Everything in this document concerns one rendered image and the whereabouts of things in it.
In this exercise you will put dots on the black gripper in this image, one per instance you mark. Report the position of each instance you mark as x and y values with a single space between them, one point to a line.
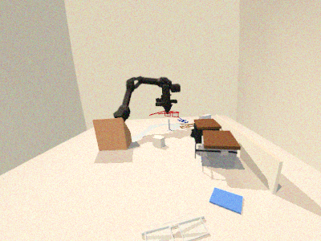
166 104

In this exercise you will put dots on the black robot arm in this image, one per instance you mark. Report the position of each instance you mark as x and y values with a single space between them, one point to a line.
164 83

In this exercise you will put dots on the blue flat rectangular slab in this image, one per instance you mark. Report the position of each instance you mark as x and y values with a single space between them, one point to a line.
227 200

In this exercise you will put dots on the beige flat panel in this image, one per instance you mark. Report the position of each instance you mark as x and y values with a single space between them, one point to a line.
262 162

